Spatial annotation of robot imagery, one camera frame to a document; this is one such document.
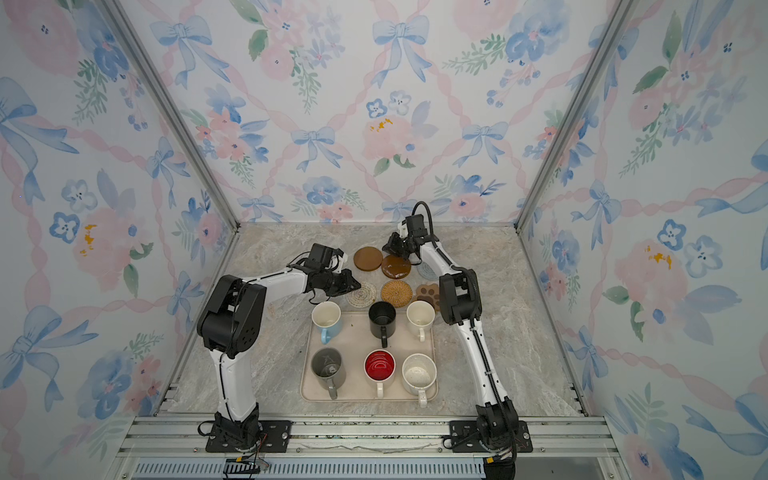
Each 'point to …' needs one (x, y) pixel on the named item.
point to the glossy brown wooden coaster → (396, 266)
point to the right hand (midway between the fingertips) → (381, 245)
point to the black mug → (382, 315)
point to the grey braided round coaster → (426, 272)
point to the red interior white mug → (380, 366)
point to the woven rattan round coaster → (397, 292)
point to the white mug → (419, 372)
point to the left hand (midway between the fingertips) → (361, 283)
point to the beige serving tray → (353, 365)
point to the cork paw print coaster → (429, 293)
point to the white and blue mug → (327, 316)
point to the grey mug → (330, 370)
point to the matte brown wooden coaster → (368, 258)
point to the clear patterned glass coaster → (363, 297)
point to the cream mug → (420, 316)
